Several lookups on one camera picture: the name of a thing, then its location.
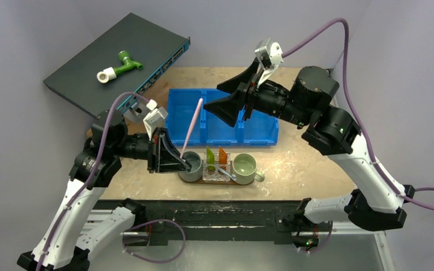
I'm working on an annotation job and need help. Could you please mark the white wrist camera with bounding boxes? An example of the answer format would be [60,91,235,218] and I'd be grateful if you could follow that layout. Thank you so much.
[254,38,284,88]
[143,99,168,141]

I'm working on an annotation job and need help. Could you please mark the green toothpaste tube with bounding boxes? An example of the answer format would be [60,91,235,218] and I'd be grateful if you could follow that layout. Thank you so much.
[206,146,215,171]

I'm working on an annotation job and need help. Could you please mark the clear plastic blister pack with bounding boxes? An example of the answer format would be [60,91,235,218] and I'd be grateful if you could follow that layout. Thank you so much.
[202,152,232,181]

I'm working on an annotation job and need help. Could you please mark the green white pipe fitting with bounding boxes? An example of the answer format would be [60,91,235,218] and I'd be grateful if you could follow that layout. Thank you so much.
[96,50,143,84]

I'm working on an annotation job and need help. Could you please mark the grey mug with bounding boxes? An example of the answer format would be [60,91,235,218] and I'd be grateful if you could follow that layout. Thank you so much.
[178,151,203,182]

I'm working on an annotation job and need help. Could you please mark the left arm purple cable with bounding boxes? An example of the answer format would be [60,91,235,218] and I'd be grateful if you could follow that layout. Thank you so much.
[33,91,186,271]

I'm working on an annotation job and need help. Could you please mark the brown oval wooden tray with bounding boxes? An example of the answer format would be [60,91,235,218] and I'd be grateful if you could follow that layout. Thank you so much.
[180,177,245,186]

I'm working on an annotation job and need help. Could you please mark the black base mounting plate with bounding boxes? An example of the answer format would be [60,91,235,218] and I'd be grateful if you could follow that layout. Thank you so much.
[101,200,364,247]

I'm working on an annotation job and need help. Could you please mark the pink toothbrush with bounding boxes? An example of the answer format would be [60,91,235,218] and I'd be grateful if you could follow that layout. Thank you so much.
[180,98,203,158]

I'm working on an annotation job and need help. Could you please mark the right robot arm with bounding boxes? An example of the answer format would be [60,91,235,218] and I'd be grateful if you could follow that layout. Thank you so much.
[204,60,415,231]

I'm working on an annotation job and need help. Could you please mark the blue divided plastic bin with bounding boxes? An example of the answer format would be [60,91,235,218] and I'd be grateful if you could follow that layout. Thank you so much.
[166,89,279,147]

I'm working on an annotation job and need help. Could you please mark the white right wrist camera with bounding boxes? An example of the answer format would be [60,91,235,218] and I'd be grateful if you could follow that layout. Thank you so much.
[254,38,284,88]

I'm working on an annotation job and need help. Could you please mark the dark network switch box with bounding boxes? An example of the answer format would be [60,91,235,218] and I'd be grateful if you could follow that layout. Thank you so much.
[44,13,190,117]

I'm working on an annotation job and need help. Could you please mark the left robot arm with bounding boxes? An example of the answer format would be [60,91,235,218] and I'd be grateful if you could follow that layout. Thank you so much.
[17,110,191,270]

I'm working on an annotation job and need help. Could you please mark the white toothbrush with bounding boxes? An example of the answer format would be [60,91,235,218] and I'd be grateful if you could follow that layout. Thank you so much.
[217,167,236,181]

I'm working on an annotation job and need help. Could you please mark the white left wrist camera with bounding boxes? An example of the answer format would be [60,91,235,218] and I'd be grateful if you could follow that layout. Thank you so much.
[143,99,168,141]

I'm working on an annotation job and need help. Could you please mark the metal bracket on board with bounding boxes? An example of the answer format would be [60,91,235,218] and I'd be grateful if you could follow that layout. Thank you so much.
[124,101,150,124]

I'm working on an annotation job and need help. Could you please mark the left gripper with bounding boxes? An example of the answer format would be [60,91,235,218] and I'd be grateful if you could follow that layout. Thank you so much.
[114,126,191,172]

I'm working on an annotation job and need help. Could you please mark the light green mug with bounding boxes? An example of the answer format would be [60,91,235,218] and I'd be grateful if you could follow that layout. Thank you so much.
[232,153,265,185]

